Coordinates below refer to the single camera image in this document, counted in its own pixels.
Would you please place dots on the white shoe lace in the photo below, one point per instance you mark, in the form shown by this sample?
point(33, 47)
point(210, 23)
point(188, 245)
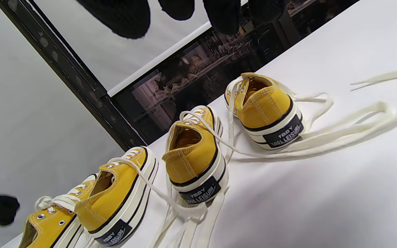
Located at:
point(59, 199)
point(339, 137)
point(231, 103)
point(171, 203)

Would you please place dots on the person's right hand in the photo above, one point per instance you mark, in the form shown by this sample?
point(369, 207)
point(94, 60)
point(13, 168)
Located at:
point(126, 17)

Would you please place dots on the white roller blind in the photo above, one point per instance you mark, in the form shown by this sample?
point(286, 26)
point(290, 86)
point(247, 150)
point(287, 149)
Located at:
point(115, 51)

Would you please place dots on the dark window frame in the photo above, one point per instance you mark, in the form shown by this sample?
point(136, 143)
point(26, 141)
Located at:
point(81, 82)

